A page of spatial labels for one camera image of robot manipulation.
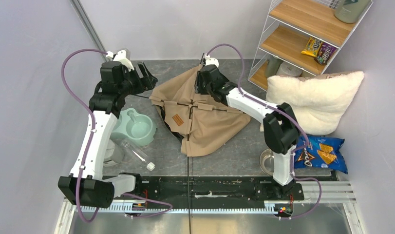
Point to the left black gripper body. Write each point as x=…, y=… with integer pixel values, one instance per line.
x=126, y=87

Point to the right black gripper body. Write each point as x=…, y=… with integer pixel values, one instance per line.
x=201, y=87

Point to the long black tent pole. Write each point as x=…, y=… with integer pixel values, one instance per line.
x=188, y=168

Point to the tan fabric pet tent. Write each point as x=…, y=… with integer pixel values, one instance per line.
x=208, y=130

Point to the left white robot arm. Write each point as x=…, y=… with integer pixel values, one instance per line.
x=85, y=185

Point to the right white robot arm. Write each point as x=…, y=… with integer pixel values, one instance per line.
x=279, y=122

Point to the mint green pet bowl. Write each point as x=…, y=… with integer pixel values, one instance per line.
x=138, y=128

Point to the clear plastic bottle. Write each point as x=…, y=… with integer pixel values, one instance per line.
x=135, y=153

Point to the green cylinder bottle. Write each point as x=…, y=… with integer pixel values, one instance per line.
x=273, y=66

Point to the white toilet paper roll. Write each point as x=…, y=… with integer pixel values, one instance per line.
x=289, y=70

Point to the stainless steel bowl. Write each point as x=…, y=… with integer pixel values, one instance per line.
x=266, y=161

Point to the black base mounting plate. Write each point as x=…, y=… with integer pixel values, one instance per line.
x=215, y=192

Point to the yellow M&M's bag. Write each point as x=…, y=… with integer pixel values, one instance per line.
x=312, y=47

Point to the white fluffy pillow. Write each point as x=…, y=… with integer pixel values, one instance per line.
x=318, y=102

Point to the blue Doritos chip bag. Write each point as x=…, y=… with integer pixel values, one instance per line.
x=321, y=152

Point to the grey-green jar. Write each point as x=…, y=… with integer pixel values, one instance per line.
x=349, y=11

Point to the white wire wooden shelf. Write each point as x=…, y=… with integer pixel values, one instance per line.
x=287, y=29

